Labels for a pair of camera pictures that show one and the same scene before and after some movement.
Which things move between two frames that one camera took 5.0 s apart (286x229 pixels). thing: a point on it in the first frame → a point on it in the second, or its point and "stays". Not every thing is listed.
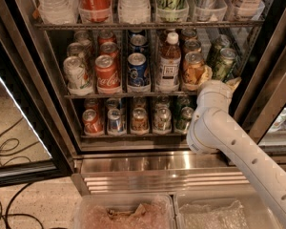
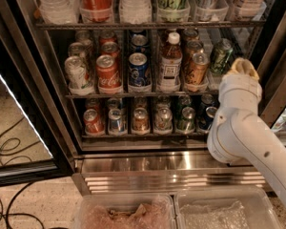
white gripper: [216, 87] → [242, 81]
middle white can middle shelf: [75, 49] stays
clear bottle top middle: [133, 4] stays
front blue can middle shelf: [137, 70] stays
